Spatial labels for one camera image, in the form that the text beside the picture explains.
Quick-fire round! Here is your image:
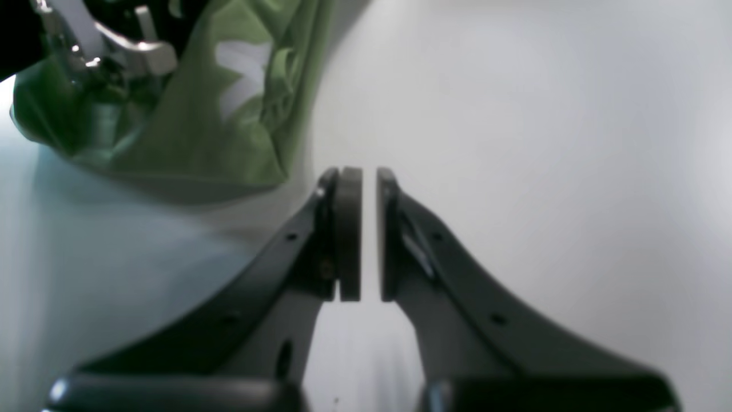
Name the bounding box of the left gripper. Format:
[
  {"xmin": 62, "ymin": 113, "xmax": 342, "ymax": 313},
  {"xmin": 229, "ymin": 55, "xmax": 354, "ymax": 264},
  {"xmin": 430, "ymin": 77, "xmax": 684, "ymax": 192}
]
[{"xmin": 31, "ymin": 1, "xmax": 178, "ymax": 81}]

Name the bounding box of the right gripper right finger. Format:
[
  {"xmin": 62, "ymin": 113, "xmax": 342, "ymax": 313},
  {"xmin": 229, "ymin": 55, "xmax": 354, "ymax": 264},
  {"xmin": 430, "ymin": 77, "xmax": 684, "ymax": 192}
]
[{"xmin": 376, "ymin": 168, "xmax": 681, "ymax": 411}]

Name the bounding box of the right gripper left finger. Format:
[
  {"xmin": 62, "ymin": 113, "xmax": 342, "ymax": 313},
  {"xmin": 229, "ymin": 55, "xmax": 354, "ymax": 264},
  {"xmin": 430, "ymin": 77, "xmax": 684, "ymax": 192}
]
[{"xmin": 45, "ymin": 167, "xmax": 363, "ymax": 411}]

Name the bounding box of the light green T-shirt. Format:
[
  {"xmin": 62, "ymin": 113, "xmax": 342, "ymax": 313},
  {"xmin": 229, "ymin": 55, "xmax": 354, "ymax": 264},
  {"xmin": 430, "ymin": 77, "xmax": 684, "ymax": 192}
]
[{"xmin": 2, "ymin": 1, "xmax": 335, "ymax": 190}]

